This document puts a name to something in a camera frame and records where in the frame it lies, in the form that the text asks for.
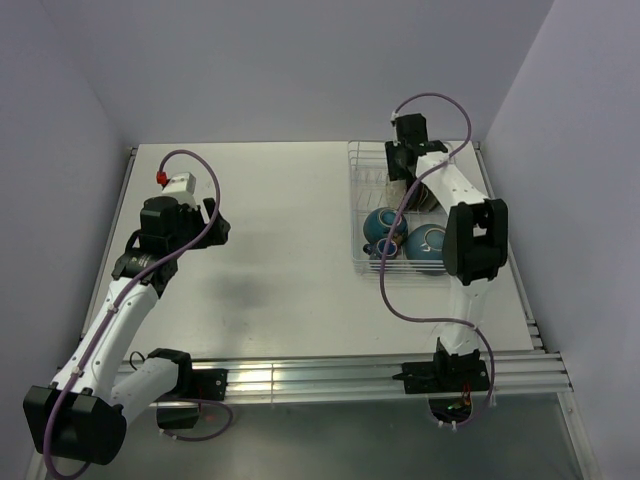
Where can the grey round plate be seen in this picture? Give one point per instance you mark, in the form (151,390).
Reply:
(430,203)

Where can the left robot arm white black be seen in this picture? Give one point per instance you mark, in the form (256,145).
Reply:
(84,413)

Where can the aluminium rail frame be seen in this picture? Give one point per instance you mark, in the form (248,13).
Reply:
(302,325)

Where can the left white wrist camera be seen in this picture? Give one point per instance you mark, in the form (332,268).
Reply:
(181,187)

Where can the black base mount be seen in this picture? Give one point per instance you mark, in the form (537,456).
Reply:
(428,378)
(205,384)

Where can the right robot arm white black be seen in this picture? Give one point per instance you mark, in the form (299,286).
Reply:
(474,245)

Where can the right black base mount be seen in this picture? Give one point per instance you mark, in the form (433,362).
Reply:
(428,378)

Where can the dark blue mug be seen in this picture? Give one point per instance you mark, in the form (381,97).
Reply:
(374,251)

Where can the white wire dish rack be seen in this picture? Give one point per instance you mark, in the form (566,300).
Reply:
(368,175)

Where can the teal dark saucer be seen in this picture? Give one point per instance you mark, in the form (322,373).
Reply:
(418,198)

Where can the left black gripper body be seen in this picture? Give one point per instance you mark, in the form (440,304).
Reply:
(191,225)

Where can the blue ceramic bowl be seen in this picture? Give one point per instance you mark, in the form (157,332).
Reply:
(425,243)

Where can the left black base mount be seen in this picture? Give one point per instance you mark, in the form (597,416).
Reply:
(205,384)

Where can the beige interior dark bowl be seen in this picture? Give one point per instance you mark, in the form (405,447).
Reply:
(379,222)

